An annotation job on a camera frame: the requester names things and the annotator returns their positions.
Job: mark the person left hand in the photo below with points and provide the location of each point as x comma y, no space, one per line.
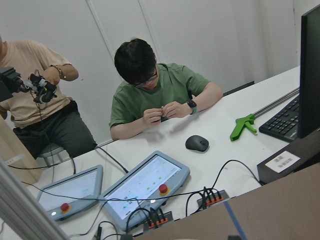
176,110

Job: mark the person right hand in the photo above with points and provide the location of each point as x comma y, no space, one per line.
151,118

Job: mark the person in green shirt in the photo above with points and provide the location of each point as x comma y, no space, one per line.
150,85

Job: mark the black computer mouse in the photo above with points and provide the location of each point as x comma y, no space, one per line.
197,143

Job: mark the green plastic tool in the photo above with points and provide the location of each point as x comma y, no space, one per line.
241,124

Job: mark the right teach pendant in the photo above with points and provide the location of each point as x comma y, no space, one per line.
146,187

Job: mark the teach pendant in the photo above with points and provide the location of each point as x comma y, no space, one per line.
73,194
146,187

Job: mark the person in beige shirt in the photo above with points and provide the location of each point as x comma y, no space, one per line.
44,116

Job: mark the orange black connector hub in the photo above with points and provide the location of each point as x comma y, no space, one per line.
213,198

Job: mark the black keyboard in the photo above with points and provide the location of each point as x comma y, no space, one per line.
284,125

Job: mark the left teach pendant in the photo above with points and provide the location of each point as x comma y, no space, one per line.
73,194

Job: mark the black box with label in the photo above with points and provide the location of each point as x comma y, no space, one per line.
296,156

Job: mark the black monitor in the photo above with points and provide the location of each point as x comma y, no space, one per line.
309,87

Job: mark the aluminium frame post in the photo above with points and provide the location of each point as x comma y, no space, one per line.
20,210

